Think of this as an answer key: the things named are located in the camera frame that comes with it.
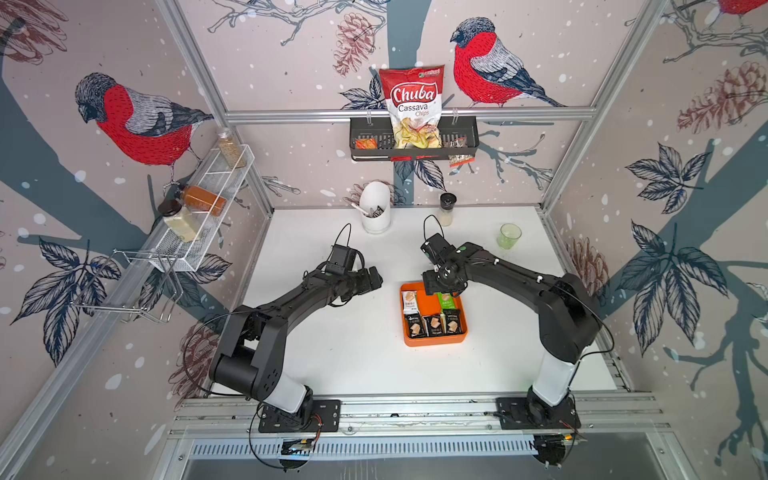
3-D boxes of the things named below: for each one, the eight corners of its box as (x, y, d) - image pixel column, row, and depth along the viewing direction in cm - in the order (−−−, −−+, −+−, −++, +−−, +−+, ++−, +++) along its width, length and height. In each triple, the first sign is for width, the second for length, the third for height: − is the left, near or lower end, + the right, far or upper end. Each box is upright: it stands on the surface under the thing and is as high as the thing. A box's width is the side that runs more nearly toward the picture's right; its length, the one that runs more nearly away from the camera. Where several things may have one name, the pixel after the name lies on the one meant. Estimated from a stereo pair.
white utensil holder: (362, 234, 113) (359, 207, 102) (364, 209, 122) (361, 181, 110) (390, 234, 113) (389, 207, 102) (390, 209, 122) (390, 181, 110)
